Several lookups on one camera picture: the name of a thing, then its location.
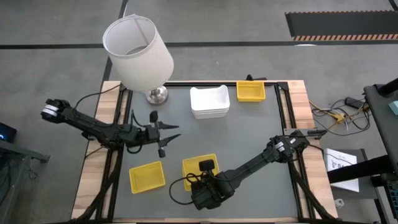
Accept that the black cart bar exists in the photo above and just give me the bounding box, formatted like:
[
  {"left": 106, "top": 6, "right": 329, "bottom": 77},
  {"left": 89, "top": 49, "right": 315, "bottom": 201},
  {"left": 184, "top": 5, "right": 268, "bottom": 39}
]
[{"left": 326, "top": 154, "right": 398, "bottom": 184}]

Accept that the black right camera cable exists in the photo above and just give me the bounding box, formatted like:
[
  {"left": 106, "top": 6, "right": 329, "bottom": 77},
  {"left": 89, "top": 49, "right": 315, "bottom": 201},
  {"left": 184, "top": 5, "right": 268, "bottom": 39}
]
[{"left": 169, "top": 172, "right": 206, "bottom": 206}]

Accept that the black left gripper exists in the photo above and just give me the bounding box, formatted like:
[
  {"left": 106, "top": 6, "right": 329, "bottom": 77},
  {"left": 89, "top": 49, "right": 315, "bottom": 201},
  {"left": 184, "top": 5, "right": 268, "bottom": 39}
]
[{"left": 138, "top": 111, "right": 182, "bottom": 159}]

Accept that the blue crate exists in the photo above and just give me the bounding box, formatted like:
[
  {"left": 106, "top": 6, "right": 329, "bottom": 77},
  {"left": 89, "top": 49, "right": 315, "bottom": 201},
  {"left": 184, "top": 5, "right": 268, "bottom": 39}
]
[{"left": 385, "top": 182, "right": 398, "bottom": 215}]

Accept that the black clamp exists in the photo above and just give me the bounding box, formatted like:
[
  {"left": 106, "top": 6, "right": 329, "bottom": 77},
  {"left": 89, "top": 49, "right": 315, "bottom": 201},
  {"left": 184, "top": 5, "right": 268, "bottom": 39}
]
[{"left": 245, "top": 73, "right": 267, "bottom": 82}]

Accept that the silver metal lamp base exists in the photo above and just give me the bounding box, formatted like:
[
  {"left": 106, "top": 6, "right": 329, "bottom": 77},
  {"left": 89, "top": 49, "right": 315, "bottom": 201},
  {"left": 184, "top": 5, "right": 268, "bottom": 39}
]
[{"left": 145, "top": 85, "right": 170, "bottom": 106}]

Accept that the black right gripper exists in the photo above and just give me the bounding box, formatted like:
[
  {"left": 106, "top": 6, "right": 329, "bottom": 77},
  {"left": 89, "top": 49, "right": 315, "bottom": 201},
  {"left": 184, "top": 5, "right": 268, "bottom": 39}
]
[{"left": 190, "top": 159, "right": 236, "bottom": 211}]

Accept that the gray metal stand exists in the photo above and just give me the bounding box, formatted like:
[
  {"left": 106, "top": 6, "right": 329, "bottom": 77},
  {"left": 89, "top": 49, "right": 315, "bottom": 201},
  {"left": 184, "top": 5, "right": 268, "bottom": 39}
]
[{"left": 0, "top": 139, "right": 51, "bottom": 224}]

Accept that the black cart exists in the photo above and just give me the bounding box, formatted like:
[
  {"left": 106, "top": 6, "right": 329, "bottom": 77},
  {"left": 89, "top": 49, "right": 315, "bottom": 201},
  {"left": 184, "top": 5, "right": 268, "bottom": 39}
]
[{"left": 363, "top": 77, "right": 398, "bottom": 175}]

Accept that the white fabric lamp shade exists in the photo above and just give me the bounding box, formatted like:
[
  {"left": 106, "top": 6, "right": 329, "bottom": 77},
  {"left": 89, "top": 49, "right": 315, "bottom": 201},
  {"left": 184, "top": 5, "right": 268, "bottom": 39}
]
[{"left": 102, "top": 14, "right": 175, "bottom": 93}]

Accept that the white plastic storage basket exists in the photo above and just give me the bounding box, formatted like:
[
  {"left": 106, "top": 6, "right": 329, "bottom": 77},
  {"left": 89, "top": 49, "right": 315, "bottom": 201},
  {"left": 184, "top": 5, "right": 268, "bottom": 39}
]
[
  {"left": 189, "top": 84, "right": 231, "bottom": 113},
  {"left": 191, "top": 108, "right": 230, "bottom": 116}
]

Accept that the white paper booklet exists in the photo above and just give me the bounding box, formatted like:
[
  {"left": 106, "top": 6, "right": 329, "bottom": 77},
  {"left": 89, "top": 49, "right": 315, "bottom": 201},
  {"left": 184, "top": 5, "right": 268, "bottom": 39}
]
[{"left": 323, "top": 147, "right": 361, "bottom": 193}]

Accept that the black aluminium table frame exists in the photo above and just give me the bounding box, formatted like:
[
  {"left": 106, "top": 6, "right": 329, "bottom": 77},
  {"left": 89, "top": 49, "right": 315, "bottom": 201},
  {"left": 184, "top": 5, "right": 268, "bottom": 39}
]
[{"left": 67, "top": 80, "right": 340, "bottom": 224}]

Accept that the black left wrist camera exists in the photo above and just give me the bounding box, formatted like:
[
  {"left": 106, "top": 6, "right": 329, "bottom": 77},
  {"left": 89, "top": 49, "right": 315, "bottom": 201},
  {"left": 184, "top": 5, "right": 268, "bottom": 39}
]
[{"left": 146, "top": 126, "right": 160, "bottom": 141}]

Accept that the black hazard-striped floor mat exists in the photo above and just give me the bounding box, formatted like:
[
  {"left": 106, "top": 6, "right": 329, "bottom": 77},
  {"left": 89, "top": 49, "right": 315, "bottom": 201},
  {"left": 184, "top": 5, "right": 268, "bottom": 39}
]
[{"left": 285, "top": 11, "right": 398, "bottom": 42}]

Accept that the black power adapter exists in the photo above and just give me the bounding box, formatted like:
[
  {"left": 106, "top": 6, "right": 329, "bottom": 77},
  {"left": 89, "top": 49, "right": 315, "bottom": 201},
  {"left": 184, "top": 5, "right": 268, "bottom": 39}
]
[{"left": 345, "top": 96, "right": 361, "bottom": 109}]

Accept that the yellow slotted plastic basket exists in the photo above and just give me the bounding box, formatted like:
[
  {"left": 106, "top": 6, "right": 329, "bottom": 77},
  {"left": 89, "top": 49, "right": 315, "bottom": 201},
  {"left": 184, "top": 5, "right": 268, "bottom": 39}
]
[
  {"left": 182, "top": 153, "right": 220, "bottom": 192},
  {"left": 128, "top": 161, "right": 167, "bottom": 195},
  {"left": 236, "top": 80, "right": 267, "bottom": 103}
]

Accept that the black device with blue light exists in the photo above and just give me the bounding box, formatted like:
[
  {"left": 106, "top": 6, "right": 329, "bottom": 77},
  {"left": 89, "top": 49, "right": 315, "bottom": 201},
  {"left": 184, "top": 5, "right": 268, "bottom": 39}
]
[{"left": 0, "top": 121, "right": 17, "bottom": 144}]

